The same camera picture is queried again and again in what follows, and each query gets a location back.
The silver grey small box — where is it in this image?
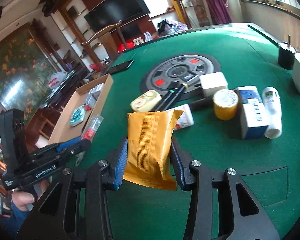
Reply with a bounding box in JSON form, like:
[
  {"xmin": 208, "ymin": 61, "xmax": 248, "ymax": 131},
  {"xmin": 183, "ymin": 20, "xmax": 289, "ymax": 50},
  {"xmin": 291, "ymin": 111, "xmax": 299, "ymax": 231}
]
[{"xmin": 88, "ymin": 83, "xmax": 104, "ymax": 100}]

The shallow cardboard box tray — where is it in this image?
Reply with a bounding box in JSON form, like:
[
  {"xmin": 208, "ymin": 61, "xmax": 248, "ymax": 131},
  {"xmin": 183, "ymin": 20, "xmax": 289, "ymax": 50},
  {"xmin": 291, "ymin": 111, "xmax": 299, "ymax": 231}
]
[{"xmin": 48, "ymin": 74, "xmax": 113, "ymax": 145}]

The white tube bottle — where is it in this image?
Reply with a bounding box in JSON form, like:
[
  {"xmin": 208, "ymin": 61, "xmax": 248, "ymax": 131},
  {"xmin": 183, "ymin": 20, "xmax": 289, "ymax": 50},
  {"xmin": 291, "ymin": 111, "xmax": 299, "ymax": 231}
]
[{"xmin": 262, "ymin": 87, "xmax": 282, "ymax": 139}]

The round mahjong table control panel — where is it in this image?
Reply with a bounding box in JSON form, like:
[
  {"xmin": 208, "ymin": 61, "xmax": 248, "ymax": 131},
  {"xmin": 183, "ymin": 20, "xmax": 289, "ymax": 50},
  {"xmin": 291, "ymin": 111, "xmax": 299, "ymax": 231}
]
[{"xmin": 140, "ymin": 53, "xmax": 222, "ymax": 100}]

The yellow jar white lid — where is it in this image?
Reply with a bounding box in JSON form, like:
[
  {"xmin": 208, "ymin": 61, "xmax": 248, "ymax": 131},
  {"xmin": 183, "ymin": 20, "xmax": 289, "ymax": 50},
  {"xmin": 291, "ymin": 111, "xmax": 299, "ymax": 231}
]
[{"xmin": 212, "ymin": 89, "xmax": 238, "ymax": 121}]

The white pill bottle red label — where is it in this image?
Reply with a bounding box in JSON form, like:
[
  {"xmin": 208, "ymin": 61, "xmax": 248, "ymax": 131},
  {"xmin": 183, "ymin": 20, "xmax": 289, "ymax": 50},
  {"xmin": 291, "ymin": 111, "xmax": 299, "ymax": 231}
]
[{"xmin": 173, "ymin": 104, "xmax": 194, "ymax": 131}]

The white power adapter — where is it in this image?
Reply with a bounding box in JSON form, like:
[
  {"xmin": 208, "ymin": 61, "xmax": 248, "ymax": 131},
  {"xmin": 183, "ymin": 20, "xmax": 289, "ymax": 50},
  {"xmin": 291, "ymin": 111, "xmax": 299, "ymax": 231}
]
[{"xmin": 199, "ymin": 72, "xmax": 228, "ymax": 97}]

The floral bag pile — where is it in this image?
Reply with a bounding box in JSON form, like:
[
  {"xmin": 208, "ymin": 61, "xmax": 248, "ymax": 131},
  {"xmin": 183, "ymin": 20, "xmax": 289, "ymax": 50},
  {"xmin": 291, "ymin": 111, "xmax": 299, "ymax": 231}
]
[{"xmin": 157, "ymin": 19, "xmax": 188, "ymax": 37}]

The light blue tissue pack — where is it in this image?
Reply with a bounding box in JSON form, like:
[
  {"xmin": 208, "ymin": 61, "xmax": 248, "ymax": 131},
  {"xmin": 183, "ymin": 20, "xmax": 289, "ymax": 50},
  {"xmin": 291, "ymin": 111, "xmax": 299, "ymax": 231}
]
[{"xmin": 69, "ymin": 106, "xmax": 86, "ymax": 127}]

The blue sleeve forearm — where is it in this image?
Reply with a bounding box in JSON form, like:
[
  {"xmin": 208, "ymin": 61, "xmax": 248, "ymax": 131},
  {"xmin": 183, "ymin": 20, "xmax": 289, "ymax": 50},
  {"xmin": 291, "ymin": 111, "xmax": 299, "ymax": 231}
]
[{"xmin": 1, "ymin": 202, "xmax": 30, "ymax": 239}]

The framed flower painting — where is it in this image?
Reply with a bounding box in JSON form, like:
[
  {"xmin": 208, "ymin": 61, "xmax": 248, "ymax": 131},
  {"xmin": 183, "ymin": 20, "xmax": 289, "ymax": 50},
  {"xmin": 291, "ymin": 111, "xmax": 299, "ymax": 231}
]
[{"xmin": 0, "ymin": 23, "xmax": 61, "ymax": 122}]

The silver red small box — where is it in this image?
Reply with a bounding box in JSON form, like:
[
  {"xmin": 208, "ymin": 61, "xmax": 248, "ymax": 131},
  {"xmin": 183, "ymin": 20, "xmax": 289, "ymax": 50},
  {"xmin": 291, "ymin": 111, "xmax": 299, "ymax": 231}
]
[{"xmin": 82, "ymin": 94, "xmax": 96, "ymax": 111}]

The blue white medicine box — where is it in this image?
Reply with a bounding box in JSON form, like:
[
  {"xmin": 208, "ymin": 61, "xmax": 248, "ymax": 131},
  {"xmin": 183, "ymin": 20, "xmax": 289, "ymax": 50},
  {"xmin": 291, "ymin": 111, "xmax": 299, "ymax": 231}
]
[{"xmin": 237, "ymin": 86, "xmax": 269, "ymax": 140}]

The yellow padded envelope packet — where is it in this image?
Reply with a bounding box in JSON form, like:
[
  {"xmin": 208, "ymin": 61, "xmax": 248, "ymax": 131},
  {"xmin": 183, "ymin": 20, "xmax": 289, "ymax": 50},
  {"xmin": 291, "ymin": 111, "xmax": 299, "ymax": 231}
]
[{"xmin": 123, "ymin": 109, "xmax": 184, "ymax": 191}]

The clear case red tool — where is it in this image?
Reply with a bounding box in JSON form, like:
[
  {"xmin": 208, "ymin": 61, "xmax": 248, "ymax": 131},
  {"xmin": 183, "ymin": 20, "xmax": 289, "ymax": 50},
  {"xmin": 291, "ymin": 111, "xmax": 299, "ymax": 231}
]
[{"xmin": 82, "ymin": 114, "xmax": 103, "ymax": 141}]

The white plastic bag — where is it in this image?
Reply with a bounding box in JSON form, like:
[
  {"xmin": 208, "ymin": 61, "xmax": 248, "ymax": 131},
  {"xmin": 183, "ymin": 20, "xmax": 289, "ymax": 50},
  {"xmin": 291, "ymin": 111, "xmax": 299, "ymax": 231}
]
[{"xmin": 48, "ymin": 72, "xmax": 67, "ymax": 89}]

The wooden chair with purple cloth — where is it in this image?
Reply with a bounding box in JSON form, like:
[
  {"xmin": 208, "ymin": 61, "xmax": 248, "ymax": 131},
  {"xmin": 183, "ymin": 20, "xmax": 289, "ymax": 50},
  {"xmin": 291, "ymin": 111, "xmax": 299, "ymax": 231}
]
[{"xmin": 174, "ymin": 0, "xmax": 213, "ymax": 29}]

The purple cloth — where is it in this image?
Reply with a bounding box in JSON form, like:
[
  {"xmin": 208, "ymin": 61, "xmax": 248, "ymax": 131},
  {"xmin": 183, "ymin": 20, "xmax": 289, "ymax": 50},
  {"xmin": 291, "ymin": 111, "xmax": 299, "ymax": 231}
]
[{"xmin": 206, "ymin": 0, "xmax": 232, "ymax": 25}]

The black smartphone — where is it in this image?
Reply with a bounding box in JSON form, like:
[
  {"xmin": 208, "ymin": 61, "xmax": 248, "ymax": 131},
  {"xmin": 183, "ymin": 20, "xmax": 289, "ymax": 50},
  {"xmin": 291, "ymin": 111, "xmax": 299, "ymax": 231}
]
[{"xmin": 108, "ymin": 60, "xmax": 134, "ymax": 75}]

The black television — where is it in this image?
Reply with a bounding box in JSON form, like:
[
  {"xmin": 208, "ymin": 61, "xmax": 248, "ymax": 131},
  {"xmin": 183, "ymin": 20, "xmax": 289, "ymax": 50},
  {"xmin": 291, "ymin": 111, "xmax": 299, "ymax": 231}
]
[{"xmin": 82, "ymin": 0, "xmax": 150, "ymax": 32}]

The person's left hand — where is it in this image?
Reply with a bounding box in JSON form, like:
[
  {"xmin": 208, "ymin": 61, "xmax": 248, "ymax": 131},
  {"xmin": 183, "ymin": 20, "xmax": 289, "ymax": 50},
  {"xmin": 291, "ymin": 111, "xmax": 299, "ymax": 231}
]
[{"xmin": 12, "ymin": 180, "xmax": 50, "ymax": 211}]

